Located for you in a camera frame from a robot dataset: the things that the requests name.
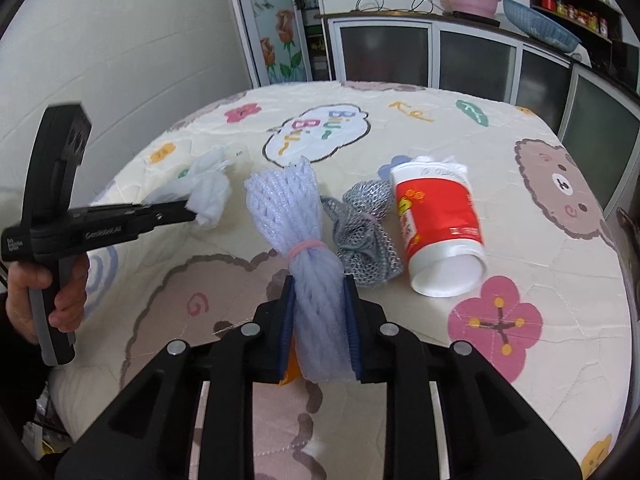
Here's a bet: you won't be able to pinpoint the pale foam net sleeve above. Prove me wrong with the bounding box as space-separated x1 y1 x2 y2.
244 156 358 382

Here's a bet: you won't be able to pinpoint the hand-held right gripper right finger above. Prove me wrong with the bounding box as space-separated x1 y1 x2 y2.
344 277 583 480

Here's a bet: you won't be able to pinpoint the dark wooden spice shelf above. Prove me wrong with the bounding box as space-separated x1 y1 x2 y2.
522 0 623 43

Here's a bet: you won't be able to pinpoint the cartoon printed blanket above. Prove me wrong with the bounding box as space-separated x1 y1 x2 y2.
47 80 636 480

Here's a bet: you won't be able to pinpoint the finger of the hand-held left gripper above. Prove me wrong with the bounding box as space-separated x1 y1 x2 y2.
132 199 200 233

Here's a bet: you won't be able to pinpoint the flower printed glass door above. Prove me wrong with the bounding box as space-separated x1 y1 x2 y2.
240 0 311 86

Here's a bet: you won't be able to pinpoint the cluttered storage shelf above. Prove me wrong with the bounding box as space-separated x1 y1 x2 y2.
292 0 326 81

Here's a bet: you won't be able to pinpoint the person's left hand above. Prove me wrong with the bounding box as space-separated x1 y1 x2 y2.
9 255 91 343

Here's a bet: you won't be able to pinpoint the white tissue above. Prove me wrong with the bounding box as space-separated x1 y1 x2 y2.
177 146 232 231

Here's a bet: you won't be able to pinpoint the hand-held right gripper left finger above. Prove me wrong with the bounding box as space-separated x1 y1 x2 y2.
54 275 297 480

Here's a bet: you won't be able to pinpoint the red white cup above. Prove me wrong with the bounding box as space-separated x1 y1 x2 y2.
389 155 488 298

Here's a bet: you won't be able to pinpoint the kitchen counter cabinet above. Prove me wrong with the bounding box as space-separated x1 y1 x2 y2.
320 10 640 216

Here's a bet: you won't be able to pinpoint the row of spice jars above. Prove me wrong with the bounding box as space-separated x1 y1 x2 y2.
540 0 608 33

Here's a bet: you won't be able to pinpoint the silver mesh bag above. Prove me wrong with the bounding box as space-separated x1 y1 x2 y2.
320 180 403 288

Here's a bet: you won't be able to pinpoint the blue plastic basket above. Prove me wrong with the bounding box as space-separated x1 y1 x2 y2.
501 0 582 53

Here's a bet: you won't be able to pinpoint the black induction cooker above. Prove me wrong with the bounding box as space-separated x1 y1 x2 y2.
452 10 502 27

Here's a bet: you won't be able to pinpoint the black coiled cables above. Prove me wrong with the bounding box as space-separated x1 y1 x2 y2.
355 0 436 15

